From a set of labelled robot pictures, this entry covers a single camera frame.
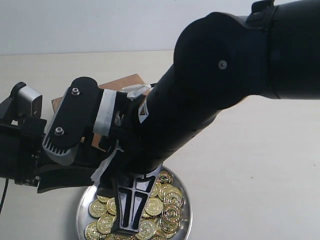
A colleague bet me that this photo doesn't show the gold coin far left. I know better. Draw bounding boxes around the gold coin far left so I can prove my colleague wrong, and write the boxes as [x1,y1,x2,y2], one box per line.
[88,199,108,218]

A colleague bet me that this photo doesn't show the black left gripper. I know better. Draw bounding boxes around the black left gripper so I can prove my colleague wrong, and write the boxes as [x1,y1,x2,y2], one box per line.
[14,117,100,194]

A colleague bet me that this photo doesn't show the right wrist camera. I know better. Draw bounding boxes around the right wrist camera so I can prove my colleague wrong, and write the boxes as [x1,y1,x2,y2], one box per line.
[42,77,102,166]

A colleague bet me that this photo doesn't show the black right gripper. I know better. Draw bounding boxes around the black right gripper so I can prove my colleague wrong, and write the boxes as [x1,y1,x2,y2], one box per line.
[96,91,163,233]

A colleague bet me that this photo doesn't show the round steel plate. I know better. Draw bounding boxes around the round steel plate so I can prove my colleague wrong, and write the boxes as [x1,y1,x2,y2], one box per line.
[75,165,193,240]

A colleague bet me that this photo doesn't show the gold coin bottom centre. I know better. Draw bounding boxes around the gold coin bottom centre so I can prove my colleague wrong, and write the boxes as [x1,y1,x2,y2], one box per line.
[135,219,156,240]

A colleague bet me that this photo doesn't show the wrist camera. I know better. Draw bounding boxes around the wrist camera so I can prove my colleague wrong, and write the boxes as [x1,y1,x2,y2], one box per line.
[11,81,43,118]
[42,77,102,166]

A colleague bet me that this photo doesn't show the gold coin lower left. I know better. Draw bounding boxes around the gold coin lower left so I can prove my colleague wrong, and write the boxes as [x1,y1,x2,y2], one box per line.
[96,214,116,235]

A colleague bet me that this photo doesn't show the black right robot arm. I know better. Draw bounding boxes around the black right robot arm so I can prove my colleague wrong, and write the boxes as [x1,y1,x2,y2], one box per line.
[92,0,320,235]

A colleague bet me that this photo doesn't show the gold coin bottom left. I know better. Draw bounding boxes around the gold coin bottom left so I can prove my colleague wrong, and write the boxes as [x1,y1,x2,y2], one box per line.
[84,221,100,240]

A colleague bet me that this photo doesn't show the gold coin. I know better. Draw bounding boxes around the gold coin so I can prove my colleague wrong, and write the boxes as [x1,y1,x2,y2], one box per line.
[88,199,108,218]
[145,197,164,216]
[135,219,156,240]
[158,170,174,184]
[84,221,100,240]
[96,214,116,235]
[161,204,181,224]

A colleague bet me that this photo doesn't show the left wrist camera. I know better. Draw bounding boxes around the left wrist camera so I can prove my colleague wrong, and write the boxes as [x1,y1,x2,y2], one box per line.
[11,81,43,118]

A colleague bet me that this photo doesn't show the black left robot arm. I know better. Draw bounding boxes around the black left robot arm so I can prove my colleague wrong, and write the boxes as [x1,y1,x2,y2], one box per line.
[0,117,103,194]

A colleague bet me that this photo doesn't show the brown cardboard box with slot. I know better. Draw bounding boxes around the brown cardboard box with slot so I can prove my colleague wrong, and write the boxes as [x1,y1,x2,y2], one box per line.
[51,74,146,152]

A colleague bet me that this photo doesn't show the gold coin upper right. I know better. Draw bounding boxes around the gold coin upper right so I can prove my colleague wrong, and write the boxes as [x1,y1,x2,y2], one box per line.
[158,170,174,184]

